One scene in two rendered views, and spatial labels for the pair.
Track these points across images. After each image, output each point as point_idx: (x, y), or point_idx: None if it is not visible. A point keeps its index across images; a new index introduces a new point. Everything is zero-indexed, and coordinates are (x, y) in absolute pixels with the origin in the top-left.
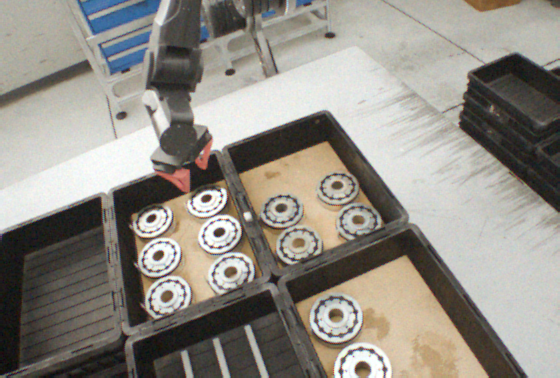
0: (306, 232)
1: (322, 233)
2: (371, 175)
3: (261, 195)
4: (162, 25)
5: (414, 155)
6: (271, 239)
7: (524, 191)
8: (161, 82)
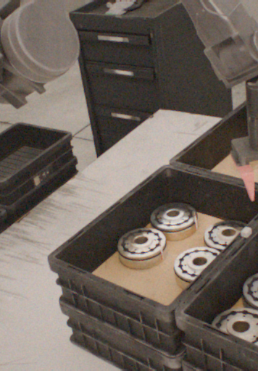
0: (211, 235)
1: (197, 243)
2: (132, 196)
3: None
4: (240, 1)
5: (17, 285)
6: None
7: (39, 209)
8: None
